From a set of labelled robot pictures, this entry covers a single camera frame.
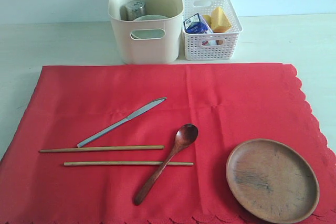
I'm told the yellow lemon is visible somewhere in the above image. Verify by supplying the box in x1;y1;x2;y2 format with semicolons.
202;15;212;26

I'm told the stainless steel cup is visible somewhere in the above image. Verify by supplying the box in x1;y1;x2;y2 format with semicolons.
125;0;146;21

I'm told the blue milk carton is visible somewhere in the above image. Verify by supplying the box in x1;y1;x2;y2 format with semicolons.
183;13;218;47

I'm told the yellow cheese wedge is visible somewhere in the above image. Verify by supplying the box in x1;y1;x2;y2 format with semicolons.
211;7;232;33

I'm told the white ceramic bowl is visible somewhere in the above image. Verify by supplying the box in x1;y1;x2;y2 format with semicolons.
131;15;167;40

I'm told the dark wooden spoon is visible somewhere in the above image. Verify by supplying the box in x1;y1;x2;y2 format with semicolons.
134;124;198;206

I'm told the wooden chopstick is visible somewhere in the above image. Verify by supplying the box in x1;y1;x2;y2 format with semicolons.
64;162;194;167
39;145;164;153

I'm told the brown wooden plate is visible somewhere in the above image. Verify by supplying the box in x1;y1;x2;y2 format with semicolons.
226;138;320;223

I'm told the cream plastic bin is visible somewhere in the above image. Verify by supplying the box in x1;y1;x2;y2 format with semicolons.
108;0;183;64

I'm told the white perforated plastic basket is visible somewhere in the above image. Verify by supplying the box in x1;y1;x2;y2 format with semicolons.
182;0;243;60

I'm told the silver table knife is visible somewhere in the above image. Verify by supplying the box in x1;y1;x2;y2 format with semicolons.
77;97;167;148

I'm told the red tablecloth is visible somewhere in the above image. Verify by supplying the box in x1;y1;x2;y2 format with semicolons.
1;63;335;223

